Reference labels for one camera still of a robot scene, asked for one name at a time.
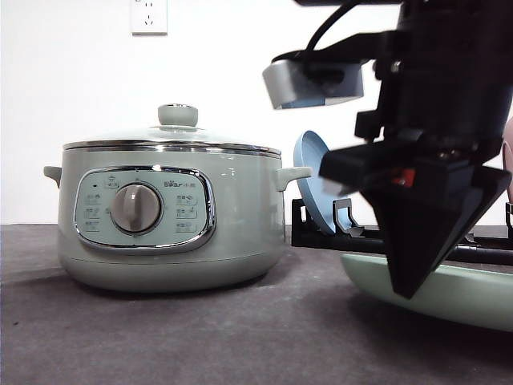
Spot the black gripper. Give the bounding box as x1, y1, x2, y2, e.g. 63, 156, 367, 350
319, 28, 513, 299

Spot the green plate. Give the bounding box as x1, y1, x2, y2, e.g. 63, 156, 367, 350
341, 253, 513, 331

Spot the glass pot lid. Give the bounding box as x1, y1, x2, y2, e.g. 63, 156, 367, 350
63, 103, 282, 156

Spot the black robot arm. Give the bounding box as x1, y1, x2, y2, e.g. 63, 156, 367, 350
295, 0, 513, 298

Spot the pink plate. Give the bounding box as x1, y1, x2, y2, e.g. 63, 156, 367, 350
503, 116, 513, 203

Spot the blue plate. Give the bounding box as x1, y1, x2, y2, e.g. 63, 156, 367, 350
294, 131, 337, 235

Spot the green electric steamer pot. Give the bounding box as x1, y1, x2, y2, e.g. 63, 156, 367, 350
44, 140, 311, 292

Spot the black dish rack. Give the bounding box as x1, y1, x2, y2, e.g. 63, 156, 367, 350
291, 198, 513, 265

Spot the black camera cable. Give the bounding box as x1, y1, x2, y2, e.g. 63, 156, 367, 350
273, 1, 385, 63

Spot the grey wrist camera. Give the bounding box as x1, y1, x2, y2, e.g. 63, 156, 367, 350
263, 59, 365, 109

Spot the white wall socket left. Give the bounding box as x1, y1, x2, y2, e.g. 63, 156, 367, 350
131, 0, 168, 37

